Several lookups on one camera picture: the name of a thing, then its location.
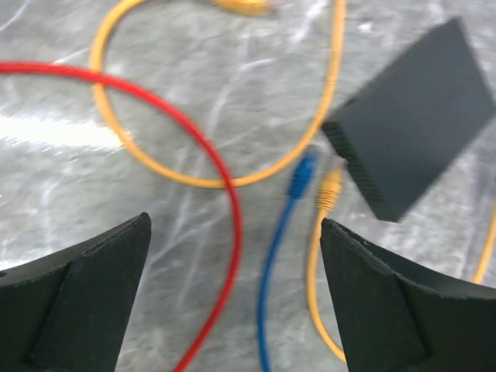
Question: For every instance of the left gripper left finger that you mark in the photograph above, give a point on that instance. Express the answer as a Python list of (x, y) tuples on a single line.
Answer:
[(69, 311)]

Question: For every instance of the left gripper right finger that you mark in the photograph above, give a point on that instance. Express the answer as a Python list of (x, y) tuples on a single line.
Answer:
[(395, 315)]

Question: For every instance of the yellow ethernet cable long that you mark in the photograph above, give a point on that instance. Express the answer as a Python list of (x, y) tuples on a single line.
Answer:
[(327, 196)]

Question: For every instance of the black network switch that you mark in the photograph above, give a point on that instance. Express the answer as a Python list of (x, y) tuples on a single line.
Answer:
[(403, 128)]

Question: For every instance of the yellow ethernet cable short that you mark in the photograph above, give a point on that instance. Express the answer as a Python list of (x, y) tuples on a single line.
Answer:
[(96, 64)]

